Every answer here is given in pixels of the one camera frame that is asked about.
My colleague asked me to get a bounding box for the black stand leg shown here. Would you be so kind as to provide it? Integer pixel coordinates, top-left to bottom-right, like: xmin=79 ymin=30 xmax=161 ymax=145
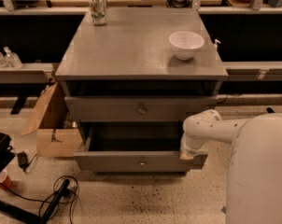
xmin=0 ymin=178 xmax=70 ymax=224

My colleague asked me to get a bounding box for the grey drawer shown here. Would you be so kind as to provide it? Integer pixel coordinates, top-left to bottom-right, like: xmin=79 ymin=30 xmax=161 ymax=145
xmin=65 ymin=96 xmax=216 ymax=122
xmin=75 ymin=122 xmax=207 ymax=174

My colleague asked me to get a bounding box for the white bowl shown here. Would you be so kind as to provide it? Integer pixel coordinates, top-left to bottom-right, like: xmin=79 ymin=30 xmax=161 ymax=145
xmin=168 ymin=31 xmax=204 ymax=61

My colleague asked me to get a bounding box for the black power adapter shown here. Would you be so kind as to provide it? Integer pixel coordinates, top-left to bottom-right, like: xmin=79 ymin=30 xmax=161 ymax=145
xmin=17 ymin=152 xmax=29 ymax=170

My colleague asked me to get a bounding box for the red plastic cup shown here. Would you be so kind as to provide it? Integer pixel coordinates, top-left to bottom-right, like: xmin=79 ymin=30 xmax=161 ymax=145
xmin=0 ymin=170 xmax=12 ymax=190

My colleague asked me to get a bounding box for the black bin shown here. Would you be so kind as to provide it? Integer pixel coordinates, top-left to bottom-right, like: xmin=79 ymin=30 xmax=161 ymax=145
xmin=0 ymin=133 xmax=15 ymax=173

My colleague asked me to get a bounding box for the black floor cable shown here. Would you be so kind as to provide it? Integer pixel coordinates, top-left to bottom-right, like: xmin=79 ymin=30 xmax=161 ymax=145
xmin=0 ymin=153 xmax=81 ymax=224

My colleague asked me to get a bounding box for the green white drink can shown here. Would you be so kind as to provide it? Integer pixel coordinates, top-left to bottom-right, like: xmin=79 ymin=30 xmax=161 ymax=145
xmin=90 ymin=0 xmax=106 ymax=25

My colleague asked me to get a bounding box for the brown cardboard box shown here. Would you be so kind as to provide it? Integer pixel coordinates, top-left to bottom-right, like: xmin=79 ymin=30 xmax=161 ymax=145
xmin=21 ymin=82 xmax=82 ymax=158

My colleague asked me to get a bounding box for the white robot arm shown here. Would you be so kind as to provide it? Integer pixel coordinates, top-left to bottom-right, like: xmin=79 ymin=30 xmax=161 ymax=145
xmin=180 ymin=109 xmax=282 ymax=224

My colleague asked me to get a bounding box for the grey drawer cabinet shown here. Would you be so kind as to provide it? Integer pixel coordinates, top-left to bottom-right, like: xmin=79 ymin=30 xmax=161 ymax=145
xmin=54 ymin=7 xmax=229 ymax=176

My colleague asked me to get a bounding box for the white pump bottle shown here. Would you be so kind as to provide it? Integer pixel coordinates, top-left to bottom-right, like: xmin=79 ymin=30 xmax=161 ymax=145
xmin=214 ymin=39 xmax=221 ymax=50

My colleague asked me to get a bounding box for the grey top drawer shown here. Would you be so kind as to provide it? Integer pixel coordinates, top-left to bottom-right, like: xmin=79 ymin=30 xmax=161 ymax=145
xmin=65 ymin=96 xmax=216 ymax=122

